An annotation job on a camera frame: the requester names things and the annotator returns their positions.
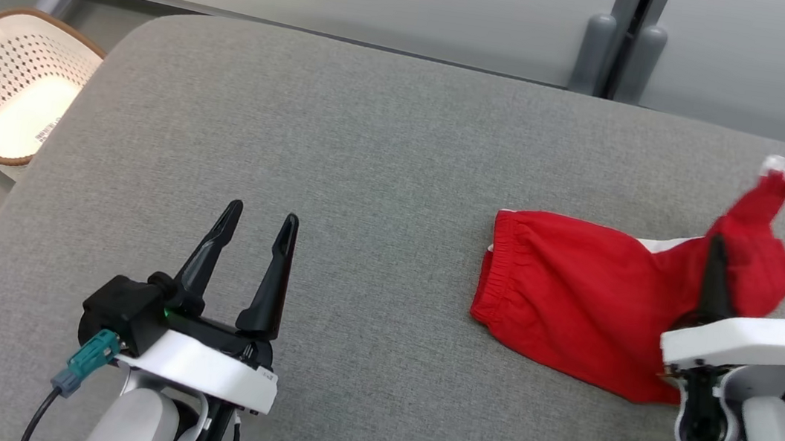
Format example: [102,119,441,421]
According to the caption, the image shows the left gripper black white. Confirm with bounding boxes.
[112,188,302,417]

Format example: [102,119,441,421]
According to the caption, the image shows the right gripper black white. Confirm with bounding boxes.
[658,229,785,383]

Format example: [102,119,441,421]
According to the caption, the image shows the red shorts with white trim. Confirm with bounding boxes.
[460,120,785,422]

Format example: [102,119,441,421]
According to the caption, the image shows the cream laundry basket brown rim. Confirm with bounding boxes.
[0,4,112,177]

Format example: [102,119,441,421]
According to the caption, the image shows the left arm teal-plug cable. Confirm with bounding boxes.
[19,321,125,441]

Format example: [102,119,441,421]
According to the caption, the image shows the grey partition post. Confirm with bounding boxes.
[568,0,645,99]
[613,0,673,109]

